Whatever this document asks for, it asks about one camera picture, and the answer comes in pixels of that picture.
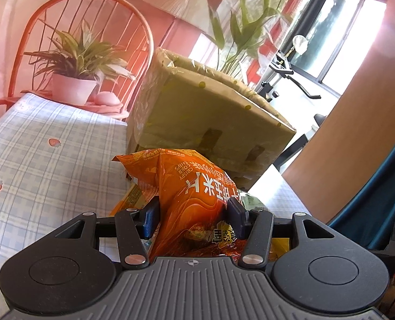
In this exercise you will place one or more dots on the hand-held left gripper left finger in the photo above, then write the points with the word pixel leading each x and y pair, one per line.
pixel 151 216

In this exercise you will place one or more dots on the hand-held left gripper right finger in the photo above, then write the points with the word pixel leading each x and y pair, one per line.
pixel 234 218

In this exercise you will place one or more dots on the orange chip bag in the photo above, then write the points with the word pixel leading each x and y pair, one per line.
pixel 190 200

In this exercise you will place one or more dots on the taped cardboard box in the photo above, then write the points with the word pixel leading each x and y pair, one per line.
pixel 200 116

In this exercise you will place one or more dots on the checked strawberry print tablecloth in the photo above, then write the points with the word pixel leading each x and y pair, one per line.
pixel 50 180

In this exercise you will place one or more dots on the brown wooden board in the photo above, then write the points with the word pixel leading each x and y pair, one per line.
pixel 360 123

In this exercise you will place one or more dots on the pink peach-shaped ornament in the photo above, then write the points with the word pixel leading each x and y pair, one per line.
pixel 106 99

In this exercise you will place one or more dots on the pink flower pot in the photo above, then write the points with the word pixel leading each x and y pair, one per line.
pixel 73 89

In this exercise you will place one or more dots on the black exercise bike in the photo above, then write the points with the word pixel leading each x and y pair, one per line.
pixel 284 73

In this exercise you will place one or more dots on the red spindle-back chair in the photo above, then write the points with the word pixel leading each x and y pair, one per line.
pixel 140 50

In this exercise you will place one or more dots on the striped leafy houseplant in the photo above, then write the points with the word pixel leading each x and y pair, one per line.
pixel 80 51

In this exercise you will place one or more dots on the tall green leafy plant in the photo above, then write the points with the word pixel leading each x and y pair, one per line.
pixel 247 23

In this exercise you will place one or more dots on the black-framed window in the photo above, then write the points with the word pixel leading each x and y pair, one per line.
pixel 337 30

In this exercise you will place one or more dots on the pleated white floor lamp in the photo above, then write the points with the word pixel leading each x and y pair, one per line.
pixel 180 3

